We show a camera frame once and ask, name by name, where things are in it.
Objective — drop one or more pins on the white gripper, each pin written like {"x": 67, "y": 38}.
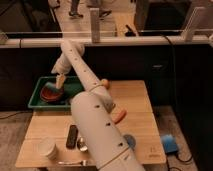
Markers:
{"x": 62, "y": 66}

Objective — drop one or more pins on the white horizontal rail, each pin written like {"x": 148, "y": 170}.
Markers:
{"x": 107, "y": 41}

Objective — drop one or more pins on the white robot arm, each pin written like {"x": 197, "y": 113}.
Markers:
{"x": 90, "y": 110}

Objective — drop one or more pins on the white cup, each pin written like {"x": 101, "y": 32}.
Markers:
{"x": 47, "y": 148}

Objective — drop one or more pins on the blue box on floor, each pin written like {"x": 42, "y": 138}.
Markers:
{"x": 169, "y": 144}

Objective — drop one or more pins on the orange carrot toy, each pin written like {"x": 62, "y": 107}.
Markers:
{"x": 120, "y": 116}

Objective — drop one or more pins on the metal spoon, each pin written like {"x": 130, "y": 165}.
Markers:
{"x": 81, "y": 145}

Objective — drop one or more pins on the green plastic tray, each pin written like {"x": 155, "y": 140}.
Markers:
{"x": 72, "y": 86}

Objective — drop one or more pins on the black remote control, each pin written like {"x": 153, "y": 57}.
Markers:
{"x": 72, "y": 137}

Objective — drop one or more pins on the orange ball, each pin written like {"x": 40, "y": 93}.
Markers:
{"x": 105, "y": 83}

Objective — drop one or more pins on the red bowl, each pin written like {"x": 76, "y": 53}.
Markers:
{"x": 50, "y": 97}

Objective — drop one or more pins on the wooden table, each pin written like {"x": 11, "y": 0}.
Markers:
{"x": 139, "y": 122}

